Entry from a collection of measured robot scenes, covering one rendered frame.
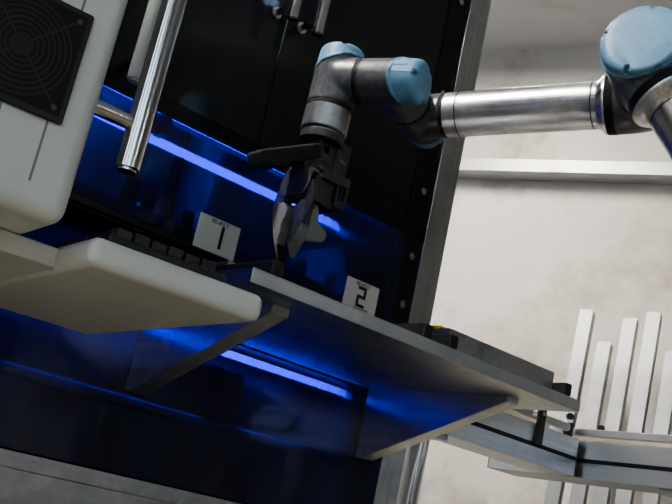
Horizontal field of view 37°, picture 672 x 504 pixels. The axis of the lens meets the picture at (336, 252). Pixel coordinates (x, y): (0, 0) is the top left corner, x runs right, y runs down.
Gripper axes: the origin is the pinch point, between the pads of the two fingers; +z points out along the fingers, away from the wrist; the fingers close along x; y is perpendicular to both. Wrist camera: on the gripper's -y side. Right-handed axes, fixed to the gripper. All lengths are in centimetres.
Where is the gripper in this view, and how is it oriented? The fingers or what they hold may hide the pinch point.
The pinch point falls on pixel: (283, 248)
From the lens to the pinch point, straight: 156.6
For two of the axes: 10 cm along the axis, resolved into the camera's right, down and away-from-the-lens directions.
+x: -6.4, 0.5, 7.6
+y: 7.3, 3.3, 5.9
